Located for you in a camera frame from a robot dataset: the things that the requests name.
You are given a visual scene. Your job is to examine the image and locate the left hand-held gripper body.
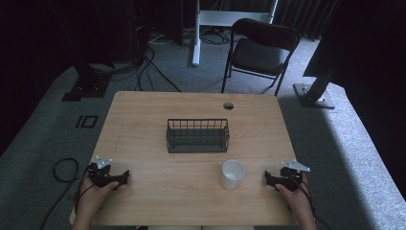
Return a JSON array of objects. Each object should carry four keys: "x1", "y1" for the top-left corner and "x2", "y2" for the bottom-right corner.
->
[{"x1": 87, "y1": 155, "x2": 118, "y2": 189}]

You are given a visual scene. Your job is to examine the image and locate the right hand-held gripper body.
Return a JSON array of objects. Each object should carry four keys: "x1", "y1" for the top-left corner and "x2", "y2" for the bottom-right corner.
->
[{"x1": 277, "y1": 159, "x2": 311, "y2": 193}]

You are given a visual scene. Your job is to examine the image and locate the person's right hand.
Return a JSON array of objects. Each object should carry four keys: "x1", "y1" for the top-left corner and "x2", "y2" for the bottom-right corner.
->
[{"x1": 275, "y1": 182, "x2": 316, "y2": 222}]

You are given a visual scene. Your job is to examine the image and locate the person's left hand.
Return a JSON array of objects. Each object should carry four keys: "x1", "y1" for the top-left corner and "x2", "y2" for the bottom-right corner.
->
[{"x1": 76, "y1": 174, "x2": 120, "y2": 219}]

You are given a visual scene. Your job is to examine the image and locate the white cup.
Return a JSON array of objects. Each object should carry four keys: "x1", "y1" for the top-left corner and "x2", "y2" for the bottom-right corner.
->
[{"x1": 220, "y1": 158, "x2": 246, "y2": 192}]

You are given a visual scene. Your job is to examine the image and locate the black metal stand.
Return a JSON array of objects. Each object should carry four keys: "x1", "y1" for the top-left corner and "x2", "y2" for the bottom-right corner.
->
[
  {"x1": 292, "y1": 0, "x2": 346, "y2": 110},
  {"x1": 61, "y1": 0, "x2": 113, "y2": 103}
]

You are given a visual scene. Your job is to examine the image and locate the black folding chair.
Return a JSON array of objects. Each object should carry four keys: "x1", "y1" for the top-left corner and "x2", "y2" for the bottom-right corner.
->
[{"x1": 220, "y1": 17, "x2": 302, "y2": 98}]

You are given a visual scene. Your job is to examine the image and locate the dark curtain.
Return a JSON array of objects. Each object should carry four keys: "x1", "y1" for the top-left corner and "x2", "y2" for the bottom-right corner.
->
[{"x1": 274, "y1": 0, "x2": 341, "y2": 40}]

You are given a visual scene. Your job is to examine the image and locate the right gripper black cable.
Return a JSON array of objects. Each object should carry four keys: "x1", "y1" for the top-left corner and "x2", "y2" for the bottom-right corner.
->
[{"x1": 286, "y1": 173, "x2": 334, "y2": 230}]

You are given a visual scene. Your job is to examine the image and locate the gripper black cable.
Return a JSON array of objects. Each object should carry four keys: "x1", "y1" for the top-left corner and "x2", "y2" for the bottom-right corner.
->
[
  {"x1": 39, "y1": 157, "x2": 97, "y2": 230},
  {"x1": 286, "y1": 173, "x2": 334, "y2": 230}
]

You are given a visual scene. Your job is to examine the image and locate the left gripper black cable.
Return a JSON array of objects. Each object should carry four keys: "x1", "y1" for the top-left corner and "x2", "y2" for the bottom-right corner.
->
[{"x1": 39, "y1": 157, "x2": 97, "y2": 230}]

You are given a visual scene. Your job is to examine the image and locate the black wire basket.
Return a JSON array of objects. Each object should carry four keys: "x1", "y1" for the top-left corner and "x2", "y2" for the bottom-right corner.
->
[{"x1": 166, "y1": 118, "x2": 231, "y2": 154}]

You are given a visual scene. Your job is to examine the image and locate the black floor cable bundle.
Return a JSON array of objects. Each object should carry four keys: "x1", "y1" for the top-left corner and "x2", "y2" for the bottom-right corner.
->
[{"x1": 135, "y1": 44, "x2": 183, "y2": 94}]

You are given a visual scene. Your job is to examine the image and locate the white desk frame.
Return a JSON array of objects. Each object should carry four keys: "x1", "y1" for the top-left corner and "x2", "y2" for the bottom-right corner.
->
[{"x1": 191, "y1": 0, "x2": 280, "y2": 67}]

